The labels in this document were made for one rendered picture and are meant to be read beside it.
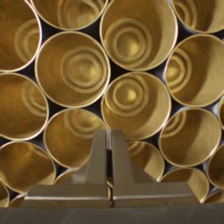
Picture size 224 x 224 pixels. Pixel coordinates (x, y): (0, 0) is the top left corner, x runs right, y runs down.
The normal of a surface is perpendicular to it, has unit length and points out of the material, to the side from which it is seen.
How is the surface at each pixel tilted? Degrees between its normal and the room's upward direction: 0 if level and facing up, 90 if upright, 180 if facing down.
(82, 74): 2
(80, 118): 2
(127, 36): 2
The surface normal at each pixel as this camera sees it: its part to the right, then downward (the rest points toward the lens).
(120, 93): 0.03, 0.26
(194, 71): -1.00, 0.05
